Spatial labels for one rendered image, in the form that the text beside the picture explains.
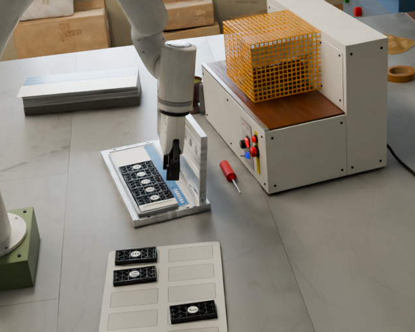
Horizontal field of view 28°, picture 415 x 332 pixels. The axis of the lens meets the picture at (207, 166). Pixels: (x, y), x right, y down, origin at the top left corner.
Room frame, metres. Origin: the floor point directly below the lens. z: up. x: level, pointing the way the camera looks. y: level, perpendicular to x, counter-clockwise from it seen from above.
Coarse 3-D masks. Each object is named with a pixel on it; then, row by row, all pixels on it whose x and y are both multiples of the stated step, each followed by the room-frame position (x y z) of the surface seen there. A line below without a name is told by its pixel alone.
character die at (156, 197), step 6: (156, 192) 1.93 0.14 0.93; (162, 192) 1.93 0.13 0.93; (168, 192) 1.93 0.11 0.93; (138, 198) 1.92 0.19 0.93; (144, 198) 1.92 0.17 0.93; (150, 198) 1.91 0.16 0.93; (156, 198) 1.90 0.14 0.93; (162, 198) 1.90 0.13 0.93; (168, 198) 1.90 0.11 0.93; (138, 204) 1.88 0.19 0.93; (144, 204) 1.88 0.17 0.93
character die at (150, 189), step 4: (152, 184) 1.98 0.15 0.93; (156, 184) 1.98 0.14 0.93; (160, 184) 1.98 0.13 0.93; (164, 184) 1.98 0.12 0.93; (136, 188) 1.97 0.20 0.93; (140, 188) 1.97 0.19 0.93; (144, 188) 1.97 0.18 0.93; (148, 188) 1.96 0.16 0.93; (152, 188) 1.96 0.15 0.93; (156, 188) 1.97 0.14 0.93; (160, 188) 1.96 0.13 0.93; (164, 188) 1.95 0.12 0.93; (168, 188) 1.95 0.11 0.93; (132, 192) 1.95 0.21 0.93; (136, 192) 1.95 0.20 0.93; (140, 192) 1.95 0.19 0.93; (144, 192) 1.94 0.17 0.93; (148, 192) 1.94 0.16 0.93; (152, 192) 1.94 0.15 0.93; (132, 196) 1.94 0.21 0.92; (136, 196) 1.92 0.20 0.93
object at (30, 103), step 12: (84, 72) 2.75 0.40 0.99; (96, 72) 2.74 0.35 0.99; (36, 96) 2.64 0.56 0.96; (48, 96) 2.64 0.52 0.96; (60, 96) 2.64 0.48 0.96; (72, 96) 2.64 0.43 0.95; (84, 96) 2.64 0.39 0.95; (96, 96) 2.63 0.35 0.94; (108, 96) 2.63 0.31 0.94; (120, 96) 2.63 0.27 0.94; (132, 96) 2.63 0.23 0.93; (24, 108) 2.64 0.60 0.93; (36, 108) 2.64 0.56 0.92; (48, 108) 2.64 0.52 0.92; (60, 108) 2.64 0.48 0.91; (72, 108) 2.63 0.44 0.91; (84, 108) 2.63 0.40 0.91; (96, 108) 2.63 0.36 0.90
